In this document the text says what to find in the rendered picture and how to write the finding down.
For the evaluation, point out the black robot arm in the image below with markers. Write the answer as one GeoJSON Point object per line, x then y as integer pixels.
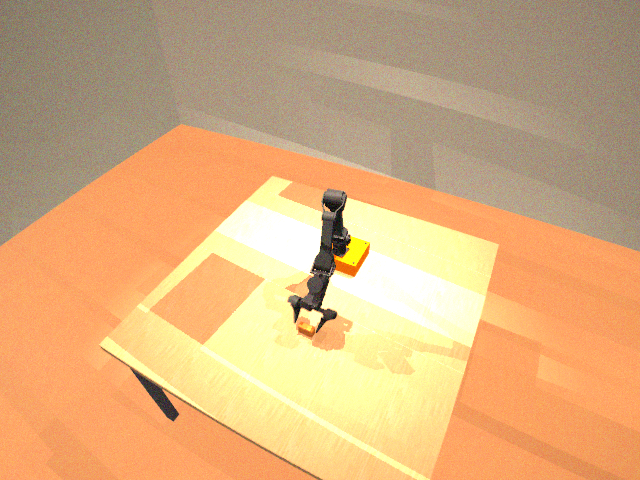
{"type": "Point", "coordinates": [333, 232]}

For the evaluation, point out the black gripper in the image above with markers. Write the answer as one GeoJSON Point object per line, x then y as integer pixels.
{"type": "Point", "coordinates": [328, 314]}

